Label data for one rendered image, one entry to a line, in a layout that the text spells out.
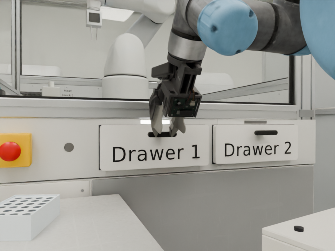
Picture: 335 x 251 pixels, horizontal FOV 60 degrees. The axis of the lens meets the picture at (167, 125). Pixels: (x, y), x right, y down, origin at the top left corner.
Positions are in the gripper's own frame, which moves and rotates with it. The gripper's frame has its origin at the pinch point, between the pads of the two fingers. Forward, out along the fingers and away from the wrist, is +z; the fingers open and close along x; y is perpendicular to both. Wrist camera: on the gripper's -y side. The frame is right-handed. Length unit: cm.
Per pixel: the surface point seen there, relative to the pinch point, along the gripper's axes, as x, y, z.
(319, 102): 164, -97, 46
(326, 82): 164, -100, 30
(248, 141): 27.7, -1.9, 5.7
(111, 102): -11.6, -9.0, -2.0
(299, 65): 48, -17, -13
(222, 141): 19.1, -2.0, 5.5
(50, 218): -25.0, 18.6, 5.1
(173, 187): 5.0, 3.5, 16.5
